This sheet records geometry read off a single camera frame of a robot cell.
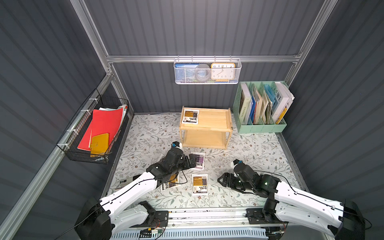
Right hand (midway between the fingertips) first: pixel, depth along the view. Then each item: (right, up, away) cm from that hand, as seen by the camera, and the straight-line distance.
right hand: (223, 181), depth 76 cm
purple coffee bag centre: (-12, +7, +17) cm, 22 cm away
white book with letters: (+43, +47, +18) cm, 66 cm away
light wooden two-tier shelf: (-2, +25, +28) cm, 38 cm away
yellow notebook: (-58, +20, -10) cm, 62 cm away
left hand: (-17, +11, +3) cm, 21 cm away
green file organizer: (+28, +42, +22) cm, 55 cm away
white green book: (+18, +44, +19) cm, 51 cm away
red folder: (-61, +31, -2) cm, 68 cm away
